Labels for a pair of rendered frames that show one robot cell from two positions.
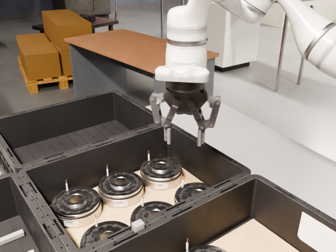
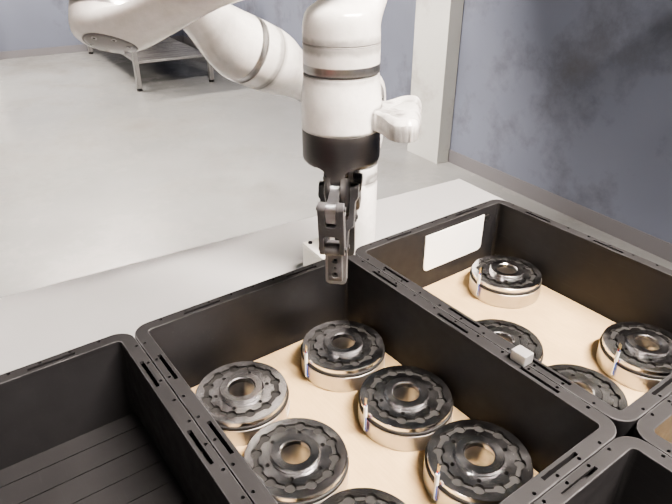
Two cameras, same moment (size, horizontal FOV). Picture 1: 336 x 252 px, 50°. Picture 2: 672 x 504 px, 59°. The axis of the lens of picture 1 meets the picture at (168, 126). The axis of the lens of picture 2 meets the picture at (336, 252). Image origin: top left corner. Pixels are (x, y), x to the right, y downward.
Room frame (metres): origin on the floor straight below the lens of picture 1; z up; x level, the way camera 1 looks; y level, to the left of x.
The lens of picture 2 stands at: (0.65, 0.52, 1.32)
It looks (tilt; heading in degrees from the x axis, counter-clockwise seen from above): 29 degrees down; 270
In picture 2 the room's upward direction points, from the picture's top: straight up
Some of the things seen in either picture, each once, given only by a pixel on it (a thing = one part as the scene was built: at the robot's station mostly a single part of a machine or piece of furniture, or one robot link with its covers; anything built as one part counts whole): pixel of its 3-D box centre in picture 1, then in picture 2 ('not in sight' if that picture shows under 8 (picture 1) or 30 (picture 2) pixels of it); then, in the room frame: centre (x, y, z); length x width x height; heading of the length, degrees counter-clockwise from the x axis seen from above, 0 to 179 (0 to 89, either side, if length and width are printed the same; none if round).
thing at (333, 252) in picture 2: (163, 128); (334, 261); (0.65, 0.01, 1.02); 0.03 x 0.01 x 0.05; 81
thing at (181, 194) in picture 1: (198, 196); (342, 345); (0.64, -0.07, 0.86); 0.10 x 0.10 x 0.01
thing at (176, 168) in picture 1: (161, 168); (241, 391); (0.75, 0.02, 0.86); 0.10 x 0.10 x 0.01
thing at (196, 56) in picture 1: (185, 55); (361, 94); (0.62, -0.03, 1.18); 0.11 x 0.09 x 0.06; 171
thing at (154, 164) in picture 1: (161, 166); (241, 388); (0.75, 0.02, 0.86); 0.05 x 0.05 x 0.01
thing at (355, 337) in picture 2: (198, 194); (342, 342); (0.64, -0.07, 0.86); 0.05 x 0.05 x 0.01
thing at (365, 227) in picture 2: not in sight; (351, 205); (0.62, -0.47, 0.87); 0.09 x 0.09 x 0.17; 37
